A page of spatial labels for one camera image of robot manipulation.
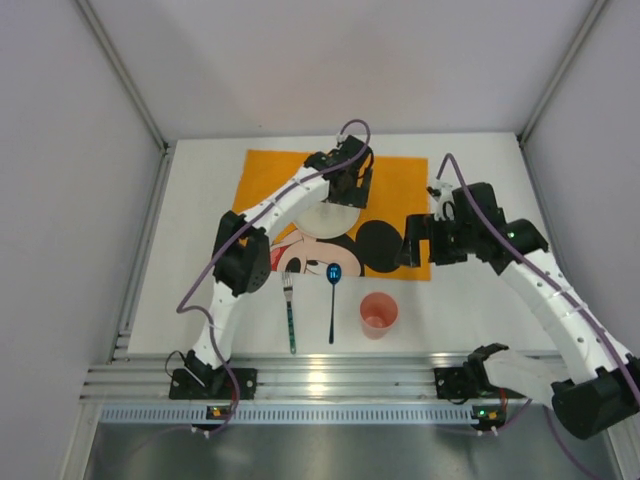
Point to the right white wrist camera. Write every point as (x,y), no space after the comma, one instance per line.
(441,193)

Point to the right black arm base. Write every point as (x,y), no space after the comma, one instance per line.
(460,384)

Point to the blue metallic spoon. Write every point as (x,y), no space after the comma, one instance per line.
(333,275)

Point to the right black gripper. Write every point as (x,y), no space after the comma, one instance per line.
(432,240)

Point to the pink plastic cup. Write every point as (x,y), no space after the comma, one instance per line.
(378,313)

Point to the cream round plate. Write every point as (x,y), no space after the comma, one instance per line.
(326,220)

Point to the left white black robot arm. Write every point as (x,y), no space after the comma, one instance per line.
(241,264)

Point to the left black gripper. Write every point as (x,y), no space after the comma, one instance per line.
(347,196)

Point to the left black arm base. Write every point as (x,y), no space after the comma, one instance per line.
(185,386)

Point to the fork with teal handle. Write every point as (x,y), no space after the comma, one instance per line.
(288,295)

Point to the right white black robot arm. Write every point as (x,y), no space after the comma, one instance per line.
(601,386)

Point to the perforated grey cable duct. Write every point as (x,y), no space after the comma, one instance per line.
(306,414)

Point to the aluminium mounting rail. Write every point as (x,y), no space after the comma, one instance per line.
(306,378)

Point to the orange cartoon mouse cloth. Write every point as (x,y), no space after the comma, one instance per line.
(370,246)

